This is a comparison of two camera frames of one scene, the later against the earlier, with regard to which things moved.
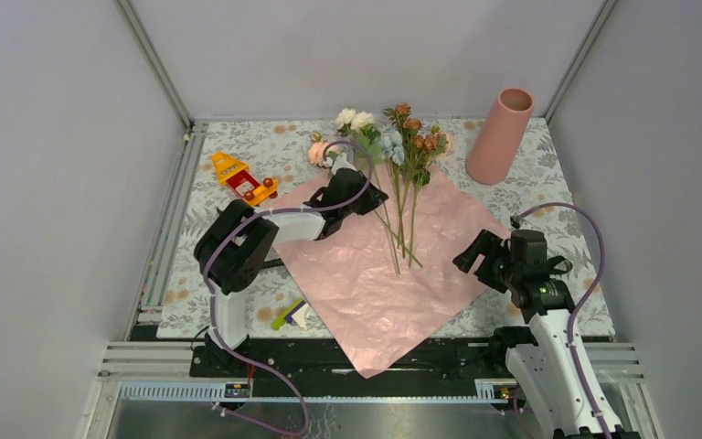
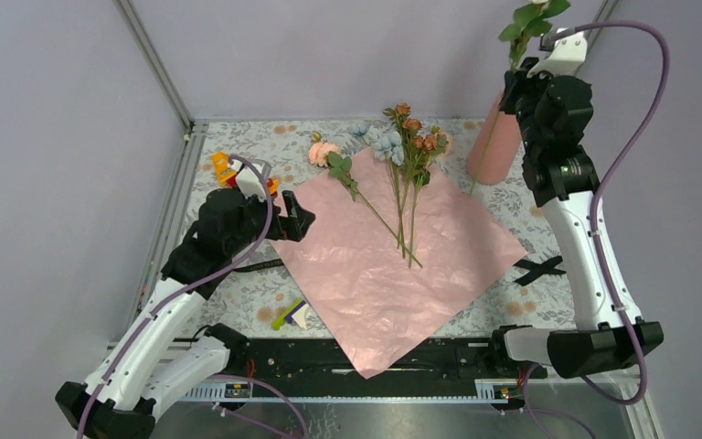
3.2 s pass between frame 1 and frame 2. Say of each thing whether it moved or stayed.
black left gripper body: moved
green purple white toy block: stayed
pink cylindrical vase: stayed
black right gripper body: moved
